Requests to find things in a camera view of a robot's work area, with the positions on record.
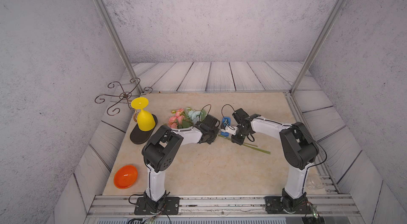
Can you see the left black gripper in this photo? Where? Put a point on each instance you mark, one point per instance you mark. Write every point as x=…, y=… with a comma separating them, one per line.
x=217, y=129

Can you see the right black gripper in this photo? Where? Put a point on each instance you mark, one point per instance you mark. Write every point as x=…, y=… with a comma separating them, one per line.
x=235, y=139

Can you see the blue tape dispenser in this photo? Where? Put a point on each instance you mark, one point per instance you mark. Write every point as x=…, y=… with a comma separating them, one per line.
x=225, y=122

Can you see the artificial flower bouquet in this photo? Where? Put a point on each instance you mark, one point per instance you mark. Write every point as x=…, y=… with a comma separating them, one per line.
x=186, y=118

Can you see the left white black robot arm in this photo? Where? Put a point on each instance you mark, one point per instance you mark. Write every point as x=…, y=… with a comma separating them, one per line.
x=161, y=149

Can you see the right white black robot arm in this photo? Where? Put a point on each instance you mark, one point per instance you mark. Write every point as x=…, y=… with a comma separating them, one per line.
x=299, y=148

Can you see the yellow plastic goblet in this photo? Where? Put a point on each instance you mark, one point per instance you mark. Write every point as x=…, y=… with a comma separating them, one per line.
x=145, y=119

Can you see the clear plastic cup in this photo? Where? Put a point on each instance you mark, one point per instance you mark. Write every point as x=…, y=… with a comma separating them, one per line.
x=314, y=182

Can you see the orange plastic bowl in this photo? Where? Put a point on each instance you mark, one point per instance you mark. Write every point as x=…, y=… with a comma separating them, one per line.
x=125, y=177

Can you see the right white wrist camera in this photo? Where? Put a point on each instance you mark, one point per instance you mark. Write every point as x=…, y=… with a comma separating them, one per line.
x=227, y=130

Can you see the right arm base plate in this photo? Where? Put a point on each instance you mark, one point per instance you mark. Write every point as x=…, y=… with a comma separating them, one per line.
x=285, y=204

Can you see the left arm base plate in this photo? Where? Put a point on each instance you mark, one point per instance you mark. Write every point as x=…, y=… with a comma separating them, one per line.
x=157, y=205

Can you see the curly metal wire stand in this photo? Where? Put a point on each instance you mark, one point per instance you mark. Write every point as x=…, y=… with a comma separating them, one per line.
x=123, y=96

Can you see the aluminium rail front frame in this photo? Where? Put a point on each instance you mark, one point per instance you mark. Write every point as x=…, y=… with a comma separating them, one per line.
x=251, y=206

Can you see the right aluminium corner post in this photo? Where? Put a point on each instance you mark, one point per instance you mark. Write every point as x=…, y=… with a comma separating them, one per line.
x=330, y=21

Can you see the aluminium corner post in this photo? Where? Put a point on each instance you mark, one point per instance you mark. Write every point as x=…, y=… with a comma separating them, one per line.
x=330, y=21
x=102, y=9

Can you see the left aluminium corner post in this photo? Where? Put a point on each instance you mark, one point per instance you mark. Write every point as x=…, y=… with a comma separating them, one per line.
x=102, y=9

